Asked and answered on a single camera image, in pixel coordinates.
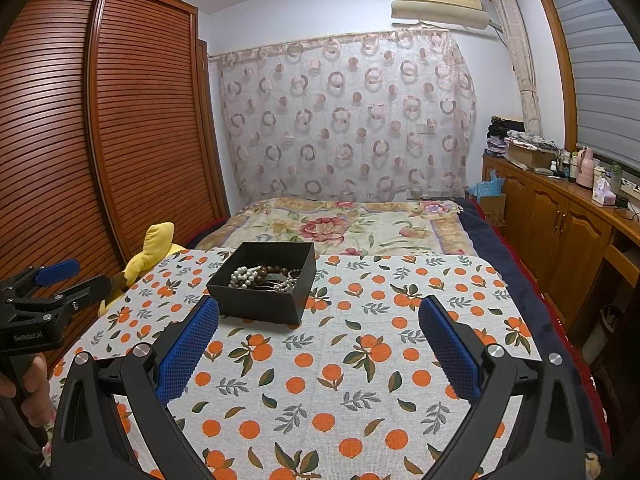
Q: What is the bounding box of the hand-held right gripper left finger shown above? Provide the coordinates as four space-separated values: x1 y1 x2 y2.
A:
50 296 221 480

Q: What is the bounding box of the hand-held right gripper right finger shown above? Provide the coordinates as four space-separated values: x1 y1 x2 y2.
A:
417 295 587 480

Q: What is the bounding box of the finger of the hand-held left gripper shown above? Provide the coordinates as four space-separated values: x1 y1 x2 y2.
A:
0 258 81 302
9 274 112 314

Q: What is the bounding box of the black jewelry box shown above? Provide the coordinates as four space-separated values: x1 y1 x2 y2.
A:
206 241 317 327

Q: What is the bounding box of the white pearl necklace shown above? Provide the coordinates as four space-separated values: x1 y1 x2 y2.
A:
229 265 266 291

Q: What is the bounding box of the person's left forearm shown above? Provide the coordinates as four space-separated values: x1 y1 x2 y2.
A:
0 396 51 480

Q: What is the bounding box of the person's left hand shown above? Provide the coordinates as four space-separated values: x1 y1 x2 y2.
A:
0 352 55 429

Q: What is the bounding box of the yellow plush toy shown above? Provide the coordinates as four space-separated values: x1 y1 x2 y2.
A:
98 221 184 317

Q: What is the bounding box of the orange fruit print cloth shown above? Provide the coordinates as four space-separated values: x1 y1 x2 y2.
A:
42 247 546 480

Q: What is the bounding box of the navy blue bedding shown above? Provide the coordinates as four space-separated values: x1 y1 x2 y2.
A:
457 197 615 458

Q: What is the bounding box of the wooden slatted wardrobe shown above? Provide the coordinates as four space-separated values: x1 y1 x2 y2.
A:
0 0 232 303

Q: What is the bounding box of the small cardboard box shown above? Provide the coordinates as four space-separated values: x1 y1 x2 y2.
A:
477 192 507 227

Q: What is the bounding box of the waste bin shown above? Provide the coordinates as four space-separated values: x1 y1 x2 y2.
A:
581 304 624 369

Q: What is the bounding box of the floral bed sheet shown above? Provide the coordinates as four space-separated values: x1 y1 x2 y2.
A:
192 197 478 259

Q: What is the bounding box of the wooden side cabinet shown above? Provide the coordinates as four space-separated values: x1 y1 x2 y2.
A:
481 152 640 363

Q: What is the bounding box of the blue bag in cardboard box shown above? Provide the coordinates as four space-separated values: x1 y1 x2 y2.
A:
467 170 507 202

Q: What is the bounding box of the cardboard box with cloth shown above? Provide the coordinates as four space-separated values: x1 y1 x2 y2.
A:
505 130 562 171

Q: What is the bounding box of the stack of folded clothes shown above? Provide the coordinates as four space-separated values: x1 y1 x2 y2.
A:
485 116 525 156

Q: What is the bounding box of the pink tissue box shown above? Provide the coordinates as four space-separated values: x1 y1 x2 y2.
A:
592 177 617 207

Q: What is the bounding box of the pink thermos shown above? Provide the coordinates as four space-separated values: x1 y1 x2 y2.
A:
576 147 596 187

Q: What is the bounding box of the sheer circle pattern curtain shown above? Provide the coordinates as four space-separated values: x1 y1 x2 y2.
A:
219 30 478 204

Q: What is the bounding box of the beige tied window curtain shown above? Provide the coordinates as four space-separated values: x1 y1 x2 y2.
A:
487 0 544 137

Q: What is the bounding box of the grey window blind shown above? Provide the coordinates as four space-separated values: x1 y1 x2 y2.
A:
542 0 640 182

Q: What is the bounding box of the wall air conditioner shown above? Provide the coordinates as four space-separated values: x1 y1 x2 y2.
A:
390 0 494 37

